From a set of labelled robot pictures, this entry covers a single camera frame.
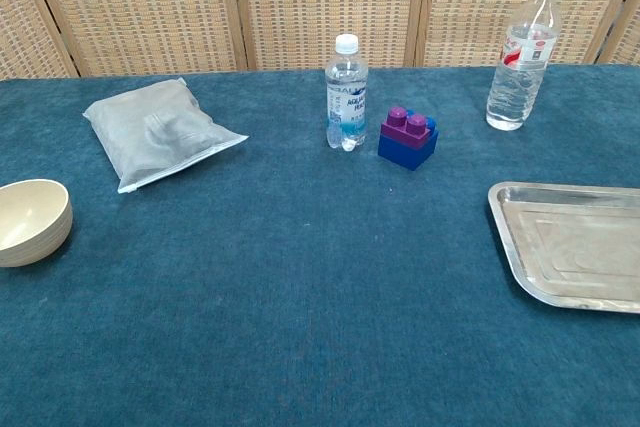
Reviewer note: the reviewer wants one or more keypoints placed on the round tan disc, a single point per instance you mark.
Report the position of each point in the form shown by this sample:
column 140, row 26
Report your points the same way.
column 30, row 227

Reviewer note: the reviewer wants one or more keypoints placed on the silver metal tray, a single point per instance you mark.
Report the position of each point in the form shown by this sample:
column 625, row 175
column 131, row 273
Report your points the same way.
column 575, row 247

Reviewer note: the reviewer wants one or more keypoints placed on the small blue-label water bottle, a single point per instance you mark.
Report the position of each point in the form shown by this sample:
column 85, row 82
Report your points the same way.
column 346, row 97

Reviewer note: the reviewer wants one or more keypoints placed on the blue toy building block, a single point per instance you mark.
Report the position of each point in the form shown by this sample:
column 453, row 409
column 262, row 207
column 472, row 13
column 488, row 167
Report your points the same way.
column 407, row 152

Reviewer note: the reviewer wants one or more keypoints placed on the purple toy building block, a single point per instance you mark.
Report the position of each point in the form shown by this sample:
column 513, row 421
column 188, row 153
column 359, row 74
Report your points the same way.
column 400, row 128

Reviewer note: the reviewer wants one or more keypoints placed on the blue table cloth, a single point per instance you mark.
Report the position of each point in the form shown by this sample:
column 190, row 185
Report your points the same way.
column 300, row 297

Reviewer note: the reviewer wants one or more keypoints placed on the frosted plastic zip bag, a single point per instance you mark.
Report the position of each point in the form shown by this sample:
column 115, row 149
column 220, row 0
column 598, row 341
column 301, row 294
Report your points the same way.
column 150, row 137

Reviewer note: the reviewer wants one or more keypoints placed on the woven wooden folding screen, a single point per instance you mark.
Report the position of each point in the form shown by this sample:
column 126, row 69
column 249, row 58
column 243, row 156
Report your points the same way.
column 320, row 7

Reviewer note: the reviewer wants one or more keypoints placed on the large red-label water bottle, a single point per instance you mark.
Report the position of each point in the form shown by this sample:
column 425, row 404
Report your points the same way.
column 517, row 82

